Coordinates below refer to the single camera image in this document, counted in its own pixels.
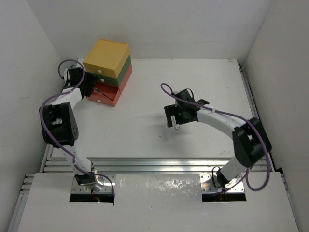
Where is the silver wrench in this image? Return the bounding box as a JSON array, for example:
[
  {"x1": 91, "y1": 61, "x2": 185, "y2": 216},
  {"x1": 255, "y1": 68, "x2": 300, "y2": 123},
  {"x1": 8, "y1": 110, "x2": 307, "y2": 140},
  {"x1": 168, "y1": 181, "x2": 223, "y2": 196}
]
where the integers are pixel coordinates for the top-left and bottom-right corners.
[
  {"x1": 93, "y1": 88, "x2": 112, "y2": 100},
  {"x1": 171, "y1": 116, "x2": 181, "y2": 130}
]

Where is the green drawer box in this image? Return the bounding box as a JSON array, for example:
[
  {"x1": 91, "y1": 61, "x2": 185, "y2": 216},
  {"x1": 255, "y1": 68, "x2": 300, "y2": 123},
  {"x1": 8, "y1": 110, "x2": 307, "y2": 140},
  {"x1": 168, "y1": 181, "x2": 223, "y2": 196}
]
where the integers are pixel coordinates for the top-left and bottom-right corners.
[{"x1": 93, "y1": 54, "x2": 132, "y2": 87}]

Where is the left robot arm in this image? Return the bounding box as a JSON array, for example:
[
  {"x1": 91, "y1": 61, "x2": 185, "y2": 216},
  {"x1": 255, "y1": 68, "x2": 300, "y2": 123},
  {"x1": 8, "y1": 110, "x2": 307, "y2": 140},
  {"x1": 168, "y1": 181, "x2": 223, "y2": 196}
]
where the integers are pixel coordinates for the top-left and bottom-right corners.
[{"x1": 39, "y1": 67, "x2": 98, "y2": 188}]

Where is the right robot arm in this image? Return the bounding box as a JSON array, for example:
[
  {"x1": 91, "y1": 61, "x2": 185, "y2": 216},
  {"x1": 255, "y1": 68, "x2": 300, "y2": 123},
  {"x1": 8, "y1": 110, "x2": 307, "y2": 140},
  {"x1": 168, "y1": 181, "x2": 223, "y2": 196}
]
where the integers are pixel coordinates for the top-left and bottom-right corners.
[{"x1": 164, "y1": 88, "x2": 272, "y2": 189}]

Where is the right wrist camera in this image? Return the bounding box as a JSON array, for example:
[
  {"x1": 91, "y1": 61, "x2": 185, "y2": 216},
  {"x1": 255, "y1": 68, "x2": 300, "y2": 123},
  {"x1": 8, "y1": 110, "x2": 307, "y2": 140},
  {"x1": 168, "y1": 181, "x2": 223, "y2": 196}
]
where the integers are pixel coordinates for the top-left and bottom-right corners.
[{"x1": 172, "y1": 90, "x2": 183, "y2": 107}]

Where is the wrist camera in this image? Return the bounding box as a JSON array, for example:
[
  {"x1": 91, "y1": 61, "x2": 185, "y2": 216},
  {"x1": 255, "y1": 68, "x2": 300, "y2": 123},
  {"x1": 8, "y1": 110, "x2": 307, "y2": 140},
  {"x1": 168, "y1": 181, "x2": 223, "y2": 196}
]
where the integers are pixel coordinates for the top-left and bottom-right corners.
[
  {"x1": 62, "y1": 69, "x2": 71, "y2": 82},
  {"x1": 172, "y1": 90, "x2": 183, "y2": 107}
]

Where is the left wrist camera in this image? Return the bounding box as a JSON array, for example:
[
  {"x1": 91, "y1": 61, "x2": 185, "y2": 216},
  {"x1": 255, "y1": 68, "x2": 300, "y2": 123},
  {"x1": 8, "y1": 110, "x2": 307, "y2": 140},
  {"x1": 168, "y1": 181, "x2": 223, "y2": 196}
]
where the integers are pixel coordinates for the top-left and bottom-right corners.
[{"x1": 62, "y1": 69, "x2": 71, "y2": 82}]

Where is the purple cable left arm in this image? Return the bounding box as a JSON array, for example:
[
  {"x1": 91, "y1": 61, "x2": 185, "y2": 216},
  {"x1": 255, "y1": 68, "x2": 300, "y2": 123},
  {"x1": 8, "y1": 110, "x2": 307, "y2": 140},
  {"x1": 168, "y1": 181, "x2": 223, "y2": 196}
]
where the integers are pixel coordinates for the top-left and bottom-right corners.
[{"x1": 40, "y1": 59, "x2": 116, "y2": 196}]

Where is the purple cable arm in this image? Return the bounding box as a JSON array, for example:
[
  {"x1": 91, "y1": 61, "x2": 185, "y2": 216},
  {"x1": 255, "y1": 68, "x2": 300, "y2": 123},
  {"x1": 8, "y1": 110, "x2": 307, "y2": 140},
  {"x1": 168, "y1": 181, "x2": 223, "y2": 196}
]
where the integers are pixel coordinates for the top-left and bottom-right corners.
[
  {"x1": 40, "y1": 59, "x2": 116, "y2": 196},
  {"x1": 160, "y1": 83, "x2": 271, "y2": 194}
]

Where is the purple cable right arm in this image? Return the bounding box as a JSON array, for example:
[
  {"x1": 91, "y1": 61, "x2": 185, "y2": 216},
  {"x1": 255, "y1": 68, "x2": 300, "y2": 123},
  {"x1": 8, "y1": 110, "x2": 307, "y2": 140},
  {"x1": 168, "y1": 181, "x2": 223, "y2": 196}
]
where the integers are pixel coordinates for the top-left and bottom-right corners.
[{"x1": 160, "y1": 83, "x2": 271, "y2": 194}]

